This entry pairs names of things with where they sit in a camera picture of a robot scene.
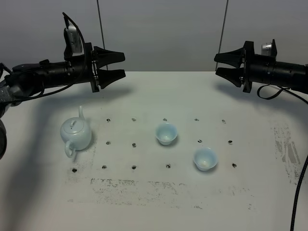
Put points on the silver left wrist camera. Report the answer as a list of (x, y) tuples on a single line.
[(72, 39)]

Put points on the light blue porcelain teapot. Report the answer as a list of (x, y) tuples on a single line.
[(76, 134)]

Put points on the light blue teacup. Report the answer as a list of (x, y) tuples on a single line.
[(205, 159), (166, 133)]

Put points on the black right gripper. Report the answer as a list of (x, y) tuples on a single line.
[(257, 68)]

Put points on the far light blue teacup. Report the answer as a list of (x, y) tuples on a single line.
[(166, 133)]

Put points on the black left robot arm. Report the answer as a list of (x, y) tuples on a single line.
[(26, 82)]

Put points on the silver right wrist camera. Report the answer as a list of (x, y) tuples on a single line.
[(269, 49)]

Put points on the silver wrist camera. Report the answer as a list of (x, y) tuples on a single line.
[(72, 39), (269, 49)]

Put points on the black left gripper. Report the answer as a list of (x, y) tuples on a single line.
[(81, 68)]

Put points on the near light blue teacup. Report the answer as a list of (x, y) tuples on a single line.
[(205, 159)]

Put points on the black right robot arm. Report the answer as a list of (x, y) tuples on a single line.
[(288, 75)]

